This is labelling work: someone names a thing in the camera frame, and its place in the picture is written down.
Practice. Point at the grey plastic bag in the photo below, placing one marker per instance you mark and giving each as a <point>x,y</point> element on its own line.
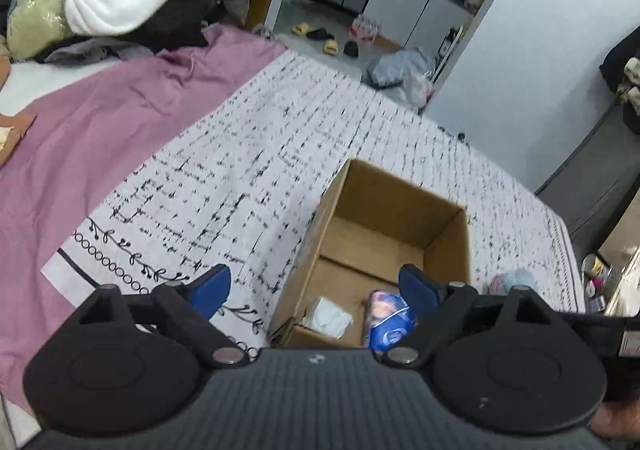
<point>395,70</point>

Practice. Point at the brown cardboard box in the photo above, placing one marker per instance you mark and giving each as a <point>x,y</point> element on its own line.
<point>370,235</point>

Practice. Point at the yellow slipper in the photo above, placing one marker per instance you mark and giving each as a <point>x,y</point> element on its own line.
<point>300,28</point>
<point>331,47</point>

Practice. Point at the brown paper piece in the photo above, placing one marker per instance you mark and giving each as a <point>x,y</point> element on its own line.
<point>15,132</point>

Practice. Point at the yellow plush in plastic bag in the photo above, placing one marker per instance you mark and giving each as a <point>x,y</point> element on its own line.
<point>35,15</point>

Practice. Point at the blue plush toy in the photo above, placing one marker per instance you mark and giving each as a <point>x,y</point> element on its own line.
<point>517,279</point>

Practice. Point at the white black-dashed printed blanket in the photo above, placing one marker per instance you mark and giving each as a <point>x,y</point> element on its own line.
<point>260,145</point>

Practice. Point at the white crumpled packet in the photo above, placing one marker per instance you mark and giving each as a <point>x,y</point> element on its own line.
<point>327,317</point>

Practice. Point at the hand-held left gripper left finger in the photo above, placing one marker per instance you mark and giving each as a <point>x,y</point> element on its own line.
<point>215,287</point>

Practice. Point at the grey cloth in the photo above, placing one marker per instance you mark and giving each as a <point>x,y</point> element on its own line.
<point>85,50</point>

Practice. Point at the black cloth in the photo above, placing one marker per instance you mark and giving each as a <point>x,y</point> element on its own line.
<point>175,15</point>

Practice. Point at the purple bed sheet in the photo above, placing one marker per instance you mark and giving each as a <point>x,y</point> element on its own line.
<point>90,130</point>

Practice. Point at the dark grey bench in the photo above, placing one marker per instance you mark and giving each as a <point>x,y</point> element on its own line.
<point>590,175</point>

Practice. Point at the black slipper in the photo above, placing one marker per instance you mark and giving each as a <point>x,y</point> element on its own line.
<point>351,49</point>
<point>320,35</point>

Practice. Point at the black bag with clothes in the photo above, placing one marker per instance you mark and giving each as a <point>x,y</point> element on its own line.
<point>622,75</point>

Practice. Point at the yellow white cup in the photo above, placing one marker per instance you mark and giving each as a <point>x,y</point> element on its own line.
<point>594,265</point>

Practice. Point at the white plastic bag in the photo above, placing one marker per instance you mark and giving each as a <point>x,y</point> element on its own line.
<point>417,87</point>

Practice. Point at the blue printed packet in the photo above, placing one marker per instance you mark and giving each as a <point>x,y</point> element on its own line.
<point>387,325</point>

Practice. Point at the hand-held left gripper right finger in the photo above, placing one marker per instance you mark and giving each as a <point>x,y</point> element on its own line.
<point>417,289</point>

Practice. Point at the pack of bottles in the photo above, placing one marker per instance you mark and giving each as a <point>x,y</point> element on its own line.
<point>365,27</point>

